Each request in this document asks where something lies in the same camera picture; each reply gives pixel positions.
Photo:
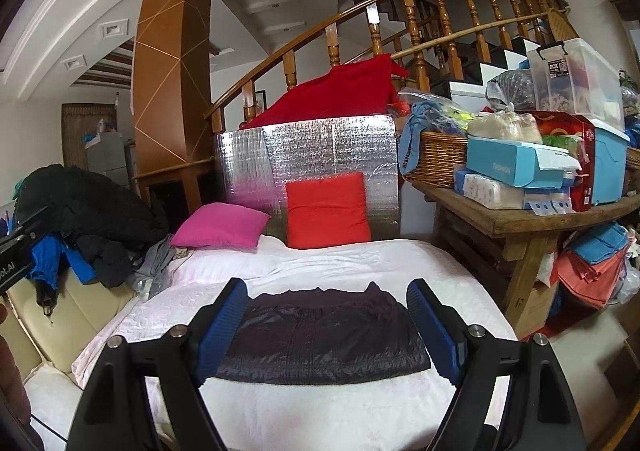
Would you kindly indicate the toilet paper pack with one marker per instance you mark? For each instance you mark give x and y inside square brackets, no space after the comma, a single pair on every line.
[490,193]

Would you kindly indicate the blue plastic bin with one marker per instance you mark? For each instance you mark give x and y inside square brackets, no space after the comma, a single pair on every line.
[610,166]

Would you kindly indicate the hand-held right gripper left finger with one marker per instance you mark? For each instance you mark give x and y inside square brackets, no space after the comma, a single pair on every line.
[222,326]

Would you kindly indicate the plastic bag with beige contents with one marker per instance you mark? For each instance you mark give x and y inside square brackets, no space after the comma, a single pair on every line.
[505,126]

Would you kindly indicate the bamboo pole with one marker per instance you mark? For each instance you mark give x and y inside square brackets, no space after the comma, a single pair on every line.
[500,21]

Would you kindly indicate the large cardboard box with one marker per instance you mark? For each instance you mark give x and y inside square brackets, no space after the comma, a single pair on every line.
[627,346]

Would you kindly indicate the wooden table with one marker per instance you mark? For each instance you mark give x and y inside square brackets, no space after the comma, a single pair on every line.
[525,223]

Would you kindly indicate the tan patterned cloth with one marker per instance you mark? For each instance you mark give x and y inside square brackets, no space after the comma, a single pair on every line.
[182,255]

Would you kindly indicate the wooden stair railing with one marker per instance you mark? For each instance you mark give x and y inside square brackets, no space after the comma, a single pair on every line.
[411,26]

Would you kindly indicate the red box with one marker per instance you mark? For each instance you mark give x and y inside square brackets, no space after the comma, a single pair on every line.
[585,166]

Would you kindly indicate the light blue cardboard box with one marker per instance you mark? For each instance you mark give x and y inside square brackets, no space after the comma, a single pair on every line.
[500,161]

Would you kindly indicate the translucent plastic bag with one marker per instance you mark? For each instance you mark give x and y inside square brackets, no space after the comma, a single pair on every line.
[630,288]

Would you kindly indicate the dark plastic bag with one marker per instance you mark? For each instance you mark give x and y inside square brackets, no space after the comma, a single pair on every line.
[515,86]

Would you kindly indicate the clear plastic storage box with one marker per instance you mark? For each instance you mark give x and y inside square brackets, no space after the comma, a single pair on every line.
[590,76]

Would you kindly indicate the black quilted jacket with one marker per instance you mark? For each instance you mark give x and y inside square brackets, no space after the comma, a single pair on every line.
[325,336]

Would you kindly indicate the magenta pillow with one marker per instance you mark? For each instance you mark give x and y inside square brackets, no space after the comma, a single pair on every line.
[220,226]

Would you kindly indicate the clear plastic bag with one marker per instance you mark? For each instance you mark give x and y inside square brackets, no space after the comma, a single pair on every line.
[450,113]

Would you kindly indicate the folded orange blue fabric pile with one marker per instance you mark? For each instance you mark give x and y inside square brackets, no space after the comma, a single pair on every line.
[585,281]

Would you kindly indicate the brown wooden column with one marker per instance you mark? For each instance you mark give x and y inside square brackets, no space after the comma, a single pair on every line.
[170,81]

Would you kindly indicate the grey cloth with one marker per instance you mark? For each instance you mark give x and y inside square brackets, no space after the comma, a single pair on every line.
[155,266]

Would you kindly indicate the white bed sheet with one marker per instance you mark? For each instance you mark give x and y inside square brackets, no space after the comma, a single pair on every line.
[50,396]

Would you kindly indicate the person's left forearm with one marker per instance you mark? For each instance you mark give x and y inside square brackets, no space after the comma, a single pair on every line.
[12,376]

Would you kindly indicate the wooden door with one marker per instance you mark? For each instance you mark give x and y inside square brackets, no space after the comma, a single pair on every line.
[75,131]

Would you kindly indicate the pile of black coats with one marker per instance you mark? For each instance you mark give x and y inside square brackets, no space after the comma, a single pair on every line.
[85,206]

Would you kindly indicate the silver foil insulation panel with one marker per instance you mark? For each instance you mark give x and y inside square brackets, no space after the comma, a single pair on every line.
[325,146]

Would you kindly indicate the red pillow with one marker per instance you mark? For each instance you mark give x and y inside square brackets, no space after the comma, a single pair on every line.
[325,211]

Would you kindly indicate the grey refrigerator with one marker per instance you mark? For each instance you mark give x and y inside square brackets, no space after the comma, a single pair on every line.
[107,156]

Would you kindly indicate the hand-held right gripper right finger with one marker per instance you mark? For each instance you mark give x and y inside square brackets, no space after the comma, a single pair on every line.
[435,331]

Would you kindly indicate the blue jacket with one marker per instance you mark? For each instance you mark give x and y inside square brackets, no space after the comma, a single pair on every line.
[50,256]

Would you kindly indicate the blue folded cloth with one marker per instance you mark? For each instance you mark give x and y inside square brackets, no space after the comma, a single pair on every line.
[600,241]

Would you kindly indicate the pale pink embossed blanket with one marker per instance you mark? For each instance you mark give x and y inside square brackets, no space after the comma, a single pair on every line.
[325,261]

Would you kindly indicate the blue white tissue pack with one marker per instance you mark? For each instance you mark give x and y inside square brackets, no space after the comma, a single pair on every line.
[547,203]

